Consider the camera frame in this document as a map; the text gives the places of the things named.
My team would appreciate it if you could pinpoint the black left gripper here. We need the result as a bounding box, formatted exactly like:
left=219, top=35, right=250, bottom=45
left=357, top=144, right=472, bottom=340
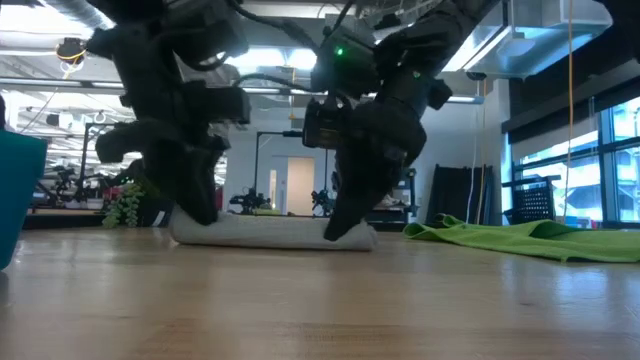
left=94, top=79, right=251, bottom=225

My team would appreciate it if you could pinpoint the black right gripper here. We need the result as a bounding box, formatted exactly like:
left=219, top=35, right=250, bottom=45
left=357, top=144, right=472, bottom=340
left=323, top=94, right=426, bottom=242

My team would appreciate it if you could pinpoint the grey microfiber towel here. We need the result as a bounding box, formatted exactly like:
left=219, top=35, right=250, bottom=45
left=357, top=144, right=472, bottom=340
left=168, top=205, right=379, bottom=252

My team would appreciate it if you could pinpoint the green microfiber towel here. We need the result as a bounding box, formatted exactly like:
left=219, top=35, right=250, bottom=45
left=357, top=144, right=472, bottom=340
left=402, top=213, right=640, bottom=264

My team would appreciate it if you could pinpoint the black monitor on stand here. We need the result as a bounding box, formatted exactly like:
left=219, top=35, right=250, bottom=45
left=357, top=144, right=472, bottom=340
left=379, top=167, right=419, bottom=224

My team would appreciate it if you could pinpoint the white door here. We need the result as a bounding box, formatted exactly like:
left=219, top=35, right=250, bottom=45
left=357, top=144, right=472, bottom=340
left=285, top=156, right=317, bottom=217

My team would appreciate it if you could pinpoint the potted artificial green plant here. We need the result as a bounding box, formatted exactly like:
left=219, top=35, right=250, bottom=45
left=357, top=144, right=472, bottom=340
left=101, top=172, right=174, bottom=230

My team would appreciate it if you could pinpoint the black leaning panel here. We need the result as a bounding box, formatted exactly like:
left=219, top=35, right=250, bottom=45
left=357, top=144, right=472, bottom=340
left=430, top=163, right=495, bottom=222

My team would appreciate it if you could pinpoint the black perforated cart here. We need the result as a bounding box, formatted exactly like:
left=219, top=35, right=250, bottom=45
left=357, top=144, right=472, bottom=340
left=501, top=174, right=562, bottom=225

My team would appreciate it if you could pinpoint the teal plastic bin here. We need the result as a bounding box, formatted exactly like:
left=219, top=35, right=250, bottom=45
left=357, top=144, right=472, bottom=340
left=0, top=129, right=49, bottom=272

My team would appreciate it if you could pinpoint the long ceiling light bar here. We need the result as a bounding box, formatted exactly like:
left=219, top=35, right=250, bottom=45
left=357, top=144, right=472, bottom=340
left=0, top=76, right=485, bottom=105

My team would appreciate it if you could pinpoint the black gantry frame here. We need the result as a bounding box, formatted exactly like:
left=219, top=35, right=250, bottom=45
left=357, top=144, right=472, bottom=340
left=253, top=130, right=330, bottom=214

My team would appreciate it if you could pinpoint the black metal table frame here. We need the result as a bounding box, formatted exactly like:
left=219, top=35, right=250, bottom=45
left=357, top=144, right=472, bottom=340
left=22, top=213, right=406, bottom=232

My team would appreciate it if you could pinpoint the ceiling cable reel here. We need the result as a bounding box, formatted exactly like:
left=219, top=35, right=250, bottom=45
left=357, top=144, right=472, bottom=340
left=54, top=36, right=92, bottom=65

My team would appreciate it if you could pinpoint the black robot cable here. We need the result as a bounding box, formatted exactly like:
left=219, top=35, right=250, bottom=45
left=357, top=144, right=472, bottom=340
left=227, top=0, right=324, bottom=54

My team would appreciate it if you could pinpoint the silver rectangular air duct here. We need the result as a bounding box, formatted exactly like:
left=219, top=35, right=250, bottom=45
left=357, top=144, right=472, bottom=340
left=439, top=0, right=614, bottom=80

